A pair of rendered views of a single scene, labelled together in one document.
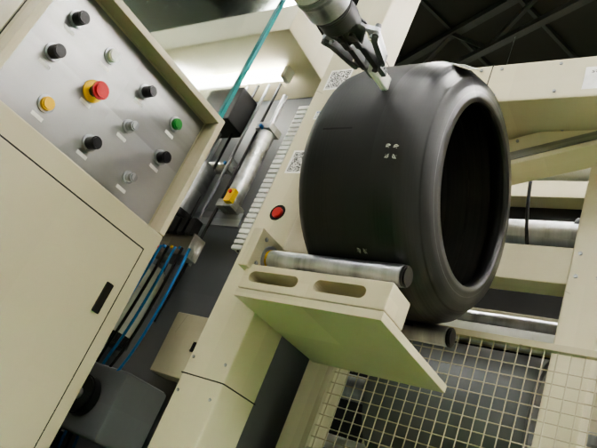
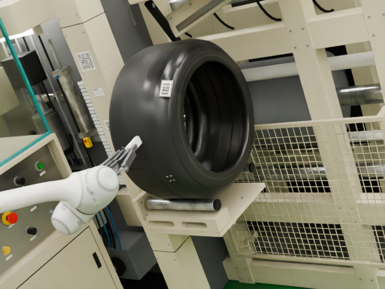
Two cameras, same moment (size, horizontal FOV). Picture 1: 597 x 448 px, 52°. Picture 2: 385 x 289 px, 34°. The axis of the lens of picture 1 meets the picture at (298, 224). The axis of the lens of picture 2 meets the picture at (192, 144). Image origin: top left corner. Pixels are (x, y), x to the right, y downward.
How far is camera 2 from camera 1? 1.84 m
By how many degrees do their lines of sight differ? 44
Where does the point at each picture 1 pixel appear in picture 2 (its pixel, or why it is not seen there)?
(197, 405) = (171, 262)
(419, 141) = (179, 167)
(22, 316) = not seen: outside the picture
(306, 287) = (180, 226)
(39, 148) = (28, 269)
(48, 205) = (51, 274)
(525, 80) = not seen: outside the picture
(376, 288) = (209, 223)
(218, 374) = (169, 248)
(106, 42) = not seen: outside the picture
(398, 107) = (156, 156)
